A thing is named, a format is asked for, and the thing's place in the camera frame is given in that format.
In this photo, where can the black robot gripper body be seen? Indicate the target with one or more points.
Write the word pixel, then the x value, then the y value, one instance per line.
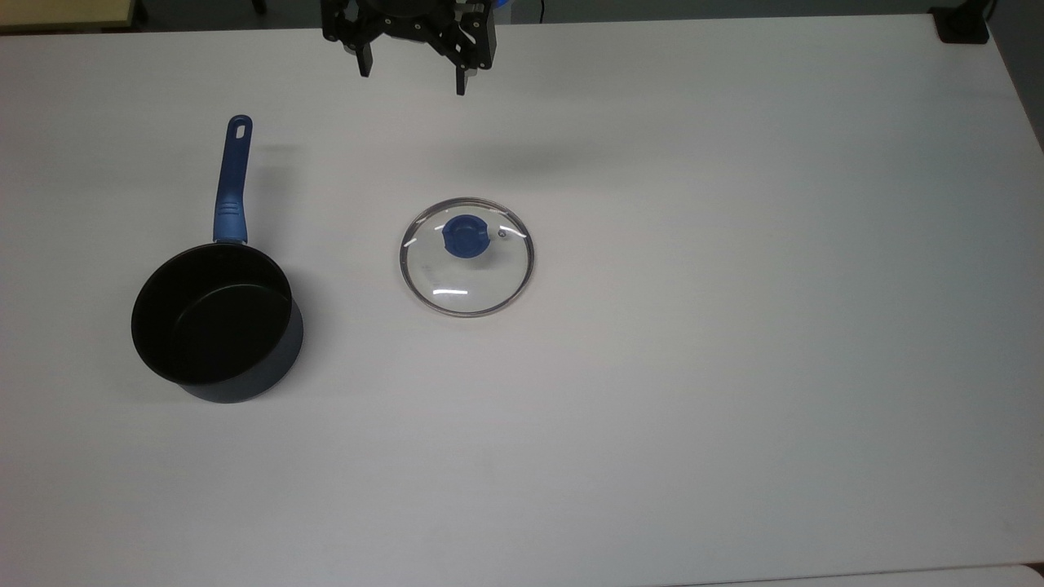
pixel 404 16

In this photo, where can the glass lid with blue knob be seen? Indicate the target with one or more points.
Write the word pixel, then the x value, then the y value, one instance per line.
pixel 466 261

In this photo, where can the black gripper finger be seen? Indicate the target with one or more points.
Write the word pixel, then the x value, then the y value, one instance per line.
pixel 364 61
pixel 462 77

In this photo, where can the black clamp block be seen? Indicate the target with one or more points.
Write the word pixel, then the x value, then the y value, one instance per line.
pixel 961 26

